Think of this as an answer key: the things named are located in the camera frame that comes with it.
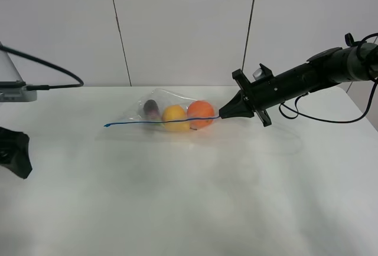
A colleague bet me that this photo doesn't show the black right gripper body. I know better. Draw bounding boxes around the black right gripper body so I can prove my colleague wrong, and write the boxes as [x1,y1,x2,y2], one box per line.
[232,65,295,127]

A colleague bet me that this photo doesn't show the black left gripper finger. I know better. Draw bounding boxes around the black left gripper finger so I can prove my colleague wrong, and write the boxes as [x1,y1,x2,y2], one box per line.
[1,127,32,179]

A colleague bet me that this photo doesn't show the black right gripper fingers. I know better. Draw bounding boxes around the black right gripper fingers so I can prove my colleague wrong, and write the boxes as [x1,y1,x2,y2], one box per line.
[219,91,254,119]

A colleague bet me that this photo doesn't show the clear plastic zip bag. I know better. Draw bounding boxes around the clear plastic zip bag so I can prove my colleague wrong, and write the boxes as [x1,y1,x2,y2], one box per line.
[95,88,227,146]

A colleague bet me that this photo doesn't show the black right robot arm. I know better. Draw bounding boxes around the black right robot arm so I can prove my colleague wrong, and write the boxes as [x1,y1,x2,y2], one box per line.
[219,33,377,126]

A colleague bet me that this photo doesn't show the orange toy fruit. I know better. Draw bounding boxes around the orange toy fruit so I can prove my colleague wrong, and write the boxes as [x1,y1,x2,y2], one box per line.
[187,100,215,130]

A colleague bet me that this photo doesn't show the yellow toy mango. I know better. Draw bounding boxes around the yellow toy mango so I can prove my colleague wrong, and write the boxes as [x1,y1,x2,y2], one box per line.
[162,105,190,132]

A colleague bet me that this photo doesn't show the purple toy eggplant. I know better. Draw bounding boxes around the purple toy eggplant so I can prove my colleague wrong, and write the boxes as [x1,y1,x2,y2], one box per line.
[143,99,160,120]

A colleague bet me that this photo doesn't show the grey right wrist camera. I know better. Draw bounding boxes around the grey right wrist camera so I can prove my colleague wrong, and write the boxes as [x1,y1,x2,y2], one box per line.
[253,68,265,81]

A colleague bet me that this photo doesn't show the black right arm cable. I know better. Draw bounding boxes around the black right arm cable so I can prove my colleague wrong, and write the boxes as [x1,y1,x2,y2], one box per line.
[279,81,378,124]

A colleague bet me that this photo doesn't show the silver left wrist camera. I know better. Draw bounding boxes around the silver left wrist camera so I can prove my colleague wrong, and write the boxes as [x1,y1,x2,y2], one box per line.
[0,81,37,103]

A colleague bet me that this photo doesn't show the black left camera cable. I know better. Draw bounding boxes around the black left camera cable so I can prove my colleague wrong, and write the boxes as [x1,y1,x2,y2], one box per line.
[0,45,84,91]

